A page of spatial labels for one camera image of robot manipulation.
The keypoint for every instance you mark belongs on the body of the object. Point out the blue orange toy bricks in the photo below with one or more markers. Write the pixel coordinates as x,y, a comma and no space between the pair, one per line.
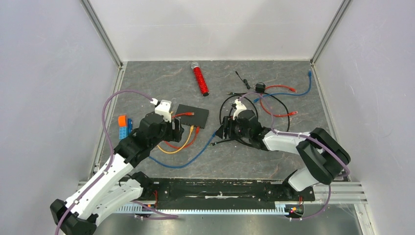
125,126

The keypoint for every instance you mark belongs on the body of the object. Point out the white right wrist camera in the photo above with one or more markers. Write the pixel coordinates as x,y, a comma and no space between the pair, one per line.
239,106

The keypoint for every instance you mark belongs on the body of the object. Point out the black network switch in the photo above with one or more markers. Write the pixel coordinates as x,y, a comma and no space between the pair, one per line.
198,119

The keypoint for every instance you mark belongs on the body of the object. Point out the black power adapter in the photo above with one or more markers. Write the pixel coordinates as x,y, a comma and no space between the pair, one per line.
259,87

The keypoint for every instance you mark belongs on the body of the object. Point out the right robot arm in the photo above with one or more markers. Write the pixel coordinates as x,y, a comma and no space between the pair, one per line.
323,157

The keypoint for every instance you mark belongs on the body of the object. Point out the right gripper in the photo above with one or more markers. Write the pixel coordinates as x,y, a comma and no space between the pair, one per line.
227,122

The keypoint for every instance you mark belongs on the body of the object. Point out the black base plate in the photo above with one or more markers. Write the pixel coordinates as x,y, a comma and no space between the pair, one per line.
221,194

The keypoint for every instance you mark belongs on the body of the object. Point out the black cable teal collar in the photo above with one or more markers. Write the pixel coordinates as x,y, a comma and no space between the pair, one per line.
261,101
227,139

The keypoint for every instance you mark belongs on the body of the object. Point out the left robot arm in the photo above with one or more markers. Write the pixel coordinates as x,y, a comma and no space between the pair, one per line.
85,210

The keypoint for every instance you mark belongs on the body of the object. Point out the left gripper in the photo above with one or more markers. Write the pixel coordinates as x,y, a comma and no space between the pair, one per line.
174,134

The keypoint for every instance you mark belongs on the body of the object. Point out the red glitter tube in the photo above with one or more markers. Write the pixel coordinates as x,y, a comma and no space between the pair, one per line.
200,78

